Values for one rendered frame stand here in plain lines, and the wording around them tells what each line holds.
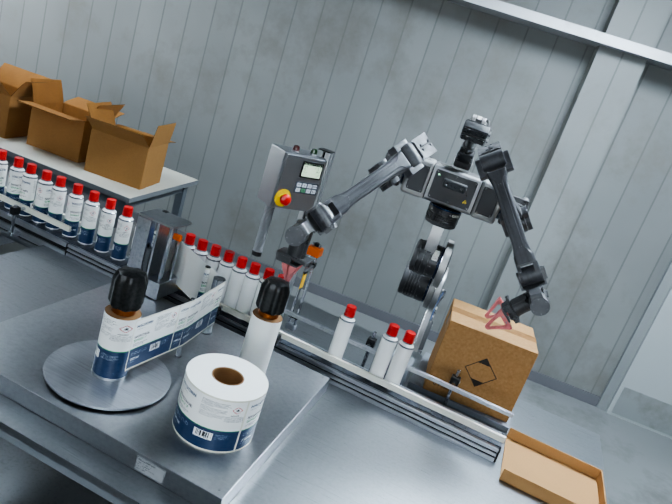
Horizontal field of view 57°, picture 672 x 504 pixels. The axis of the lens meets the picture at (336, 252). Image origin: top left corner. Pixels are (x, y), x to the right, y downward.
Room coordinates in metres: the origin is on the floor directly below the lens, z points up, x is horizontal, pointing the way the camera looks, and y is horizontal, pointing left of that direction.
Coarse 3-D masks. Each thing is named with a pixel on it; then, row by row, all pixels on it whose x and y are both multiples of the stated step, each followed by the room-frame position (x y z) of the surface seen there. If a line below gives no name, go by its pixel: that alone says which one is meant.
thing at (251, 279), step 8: (256, 264) 1.91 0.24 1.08; (248, 272) 1.91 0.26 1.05; (256, 272) 1.90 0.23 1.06; (248, 280) 1.89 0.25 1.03; (256, 280) 1.90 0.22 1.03; (248, 288) 1.89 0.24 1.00; (256, 288) 1.91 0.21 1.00; (240, 296) 1.90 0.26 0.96; (248, 296) 1.89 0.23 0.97; (240, 304) 1.89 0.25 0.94; (248, 304) 1.90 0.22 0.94; (248, 312) 1.90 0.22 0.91
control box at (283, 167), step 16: (272, 144) 1.98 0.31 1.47; (272, 160) 1.95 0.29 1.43; (288, 160) 1.92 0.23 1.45; (304, 160) 1.95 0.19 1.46; (320, 160) 1.99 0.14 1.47; (272, 176) 1.93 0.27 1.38; (288, 176) 1.93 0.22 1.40; (272, 192) 1.91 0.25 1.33; (288, 192) 1.94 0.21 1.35; (288, 208) 1.96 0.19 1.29; (304, 208) 1.99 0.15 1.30
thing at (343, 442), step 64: (0, 256) 1.88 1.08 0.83; (64, 256) 2.03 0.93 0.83; (128, 256) 2.21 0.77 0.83; (0, 320) 1.51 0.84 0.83; (320, 320) 2.22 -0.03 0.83; (64, 448) 1.11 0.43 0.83; (320, 448) 1.42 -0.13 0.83; (384, 448) 1.51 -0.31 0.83; (448, 448) 1.62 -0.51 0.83; (576, 448) 1.88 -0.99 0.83
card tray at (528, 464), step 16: (512, 432) 1.79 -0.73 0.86; (512, 448) 1.74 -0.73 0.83; (528, 448) 1.77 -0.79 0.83; (544, 448) 1.76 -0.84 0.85; (512, 464) 1.64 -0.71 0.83; (528, 464) 1.67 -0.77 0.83; (544, 464) 1.70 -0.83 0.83; (560, 464) 1.74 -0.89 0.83; (576, 464) 1.74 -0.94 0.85; (512, 480) 1.54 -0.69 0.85; (528, 480) 1.53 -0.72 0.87; (544, 480) 1.62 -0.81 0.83; (560, 480) 1.64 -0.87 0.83; (576, 480) 1.67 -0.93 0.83; (592, 480) 1.70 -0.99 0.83; (544, 496) 1.51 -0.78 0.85; (560, 496) 1.51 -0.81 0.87; (576, 496) 1.59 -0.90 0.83; (592, 496) 1.62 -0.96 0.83
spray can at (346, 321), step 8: (344, 312) 1.83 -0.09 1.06; (352, 312) 1.81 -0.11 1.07; (344, 320) 1.80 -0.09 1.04; (352, 320) 1.81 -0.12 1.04; (336, 328) 1.82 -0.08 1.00; (344, 328) 1.80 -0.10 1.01; (352, 328) 1.82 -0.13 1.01; (336, 336) 1.81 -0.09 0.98; (344, 336) 1.80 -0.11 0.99; (336, 344) 1.80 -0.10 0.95; (344, 344) 1.81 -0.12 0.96; (328, 352) 1.82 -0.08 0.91; (336, 352) 1.80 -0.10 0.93
